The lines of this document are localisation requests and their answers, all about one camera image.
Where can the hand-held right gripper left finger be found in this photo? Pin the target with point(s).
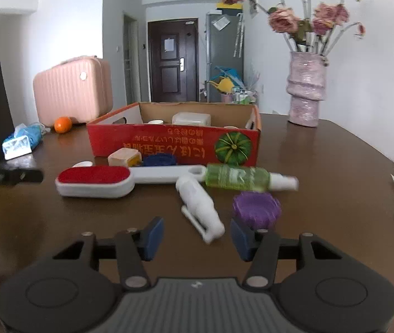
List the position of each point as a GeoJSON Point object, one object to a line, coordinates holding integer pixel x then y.
{"type": "Point", "coordinates": [153, 239]}

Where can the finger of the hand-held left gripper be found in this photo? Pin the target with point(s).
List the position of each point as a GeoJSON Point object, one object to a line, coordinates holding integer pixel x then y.
{"type": "Point", "coordinates": [26, 176]}

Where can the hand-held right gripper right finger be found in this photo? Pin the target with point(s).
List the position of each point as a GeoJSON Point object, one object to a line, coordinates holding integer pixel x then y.
{"type": "Point", "coordinates": [242, 241]}

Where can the small white lid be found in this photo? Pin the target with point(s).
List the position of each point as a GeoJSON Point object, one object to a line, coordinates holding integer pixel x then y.
{"type": "Point", "coordinates": [83, 163]}

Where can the white plastic bottle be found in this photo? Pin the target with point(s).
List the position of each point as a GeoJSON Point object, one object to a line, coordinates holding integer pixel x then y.
{"type": "Point", "coordinates": [197, 197]}

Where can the green spray bottle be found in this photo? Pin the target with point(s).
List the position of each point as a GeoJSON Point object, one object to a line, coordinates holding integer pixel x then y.
{"type": "Point", "coordinates": [235, 177]}

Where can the white lint brush red pad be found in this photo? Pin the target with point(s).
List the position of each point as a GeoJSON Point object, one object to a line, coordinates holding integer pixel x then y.
{"type": "Point", "coordinates": [92, 177]}

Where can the beige translucent block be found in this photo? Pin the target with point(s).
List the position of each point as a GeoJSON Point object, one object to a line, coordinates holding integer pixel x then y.
{"type": "Point", "coordinates": [122, 157]}

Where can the red cardboard box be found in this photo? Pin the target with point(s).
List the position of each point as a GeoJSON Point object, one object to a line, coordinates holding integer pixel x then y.
{"type": "Point", "coordinates": [183, 142]}

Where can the ribbed white jar lid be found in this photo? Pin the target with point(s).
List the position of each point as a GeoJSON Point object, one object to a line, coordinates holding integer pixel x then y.
{"type": "Point", "coordinates": [155, 122]}

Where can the clear labelled plastic bottle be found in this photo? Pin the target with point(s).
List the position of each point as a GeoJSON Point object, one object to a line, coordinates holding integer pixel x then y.
{"type": "Point", "coordinates": [191, 118]}

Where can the blue tissue pack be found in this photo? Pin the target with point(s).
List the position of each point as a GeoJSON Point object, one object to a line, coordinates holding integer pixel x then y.
{"type": "Point", "coordinates": [23, 142]}

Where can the orange fruit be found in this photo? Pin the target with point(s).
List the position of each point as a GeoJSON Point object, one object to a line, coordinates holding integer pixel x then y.
{"type": "Point", "coordinates": [63, 125]}

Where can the pink hard-shell suitcase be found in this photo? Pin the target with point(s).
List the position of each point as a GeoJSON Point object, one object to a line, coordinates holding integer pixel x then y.
{"type": "Point", "coordinates": [72, 90]}

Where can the group of small containers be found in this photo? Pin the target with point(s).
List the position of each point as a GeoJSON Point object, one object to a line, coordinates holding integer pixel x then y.
{"type": "Point", "coordinates": [240, 96]}

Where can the white dried twigs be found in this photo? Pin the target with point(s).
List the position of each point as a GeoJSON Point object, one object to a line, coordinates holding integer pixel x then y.
{"type": "Point", "coordinates": [253, 79]}

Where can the dark brown entrance door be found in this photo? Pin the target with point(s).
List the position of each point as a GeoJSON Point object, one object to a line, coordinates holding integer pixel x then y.
{"type": "Point", "coordinates": [155, 76]}

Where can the pink textured vase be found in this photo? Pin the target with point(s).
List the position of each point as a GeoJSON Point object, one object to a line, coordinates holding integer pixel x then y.
{"type": "Point", "coordinates": [306, 90]}

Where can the grey refrigerator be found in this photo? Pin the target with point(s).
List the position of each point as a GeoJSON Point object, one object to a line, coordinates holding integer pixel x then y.
{"type": "Point", "coordinates": [223, 52]}

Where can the paper note on door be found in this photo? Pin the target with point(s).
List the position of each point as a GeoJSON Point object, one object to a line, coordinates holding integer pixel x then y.
{"type": "Point", "coordinates": [169, 44]}

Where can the paper sheet on refrigerator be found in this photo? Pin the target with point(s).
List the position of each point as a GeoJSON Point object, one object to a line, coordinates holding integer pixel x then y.
{"type": "Point", "coordinates": [221, 23]}

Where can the bunch of dried roses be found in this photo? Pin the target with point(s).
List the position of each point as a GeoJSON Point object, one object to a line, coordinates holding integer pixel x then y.
{"type": "Point", "coordinates": [282, 19]}

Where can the yellow box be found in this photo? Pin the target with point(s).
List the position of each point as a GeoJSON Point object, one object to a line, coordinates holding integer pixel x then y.
{"type": "Point", "coordinates": [231, 6]}

